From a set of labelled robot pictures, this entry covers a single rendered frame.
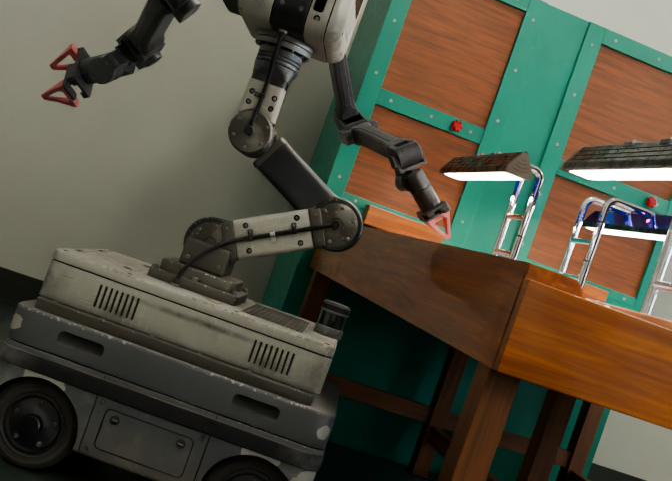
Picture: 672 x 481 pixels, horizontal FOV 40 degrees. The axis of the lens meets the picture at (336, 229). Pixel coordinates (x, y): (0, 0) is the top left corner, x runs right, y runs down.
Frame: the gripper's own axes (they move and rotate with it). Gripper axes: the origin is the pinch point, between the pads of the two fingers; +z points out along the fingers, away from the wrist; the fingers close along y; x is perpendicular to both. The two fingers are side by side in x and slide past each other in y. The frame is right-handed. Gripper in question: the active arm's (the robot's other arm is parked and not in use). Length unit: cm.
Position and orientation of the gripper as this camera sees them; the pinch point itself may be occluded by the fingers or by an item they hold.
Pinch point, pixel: (447, 236)
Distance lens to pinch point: 249.7
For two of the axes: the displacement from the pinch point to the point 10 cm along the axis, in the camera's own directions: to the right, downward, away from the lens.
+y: -2.0, -0.6, 9.8
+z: 5.0, 8.5, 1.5
